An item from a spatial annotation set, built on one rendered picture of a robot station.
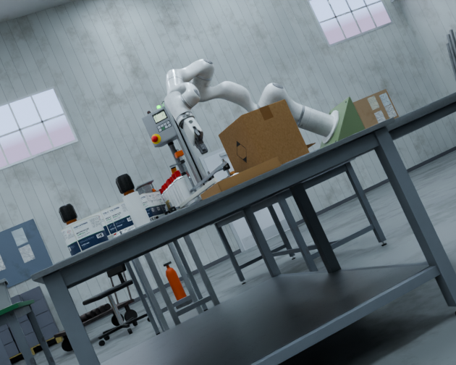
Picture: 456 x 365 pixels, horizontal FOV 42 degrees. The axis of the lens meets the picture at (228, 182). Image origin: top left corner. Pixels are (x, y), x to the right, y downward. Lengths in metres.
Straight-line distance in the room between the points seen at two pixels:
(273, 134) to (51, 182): 9.71
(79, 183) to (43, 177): 0.71
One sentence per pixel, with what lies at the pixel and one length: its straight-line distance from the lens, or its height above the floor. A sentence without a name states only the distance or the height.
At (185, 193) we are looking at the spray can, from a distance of 3.22.
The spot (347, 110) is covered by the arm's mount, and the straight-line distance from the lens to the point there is 3.19.
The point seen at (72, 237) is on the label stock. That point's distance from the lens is 3.04.
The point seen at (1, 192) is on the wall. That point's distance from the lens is 12.15.
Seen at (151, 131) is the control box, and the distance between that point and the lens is 3.49.
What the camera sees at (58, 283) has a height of 0.77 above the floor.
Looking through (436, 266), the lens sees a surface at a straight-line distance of 2.53.
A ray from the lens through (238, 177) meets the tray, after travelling 2.21.
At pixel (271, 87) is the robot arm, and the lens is 3.16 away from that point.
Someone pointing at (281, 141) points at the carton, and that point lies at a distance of 2.65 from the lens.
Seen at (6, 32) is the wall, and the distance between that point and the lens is 13.06.
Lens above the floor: 0.73
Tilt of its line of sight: 3 degrees up
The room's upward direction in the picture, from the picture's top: 24 degrees counter-clockwise
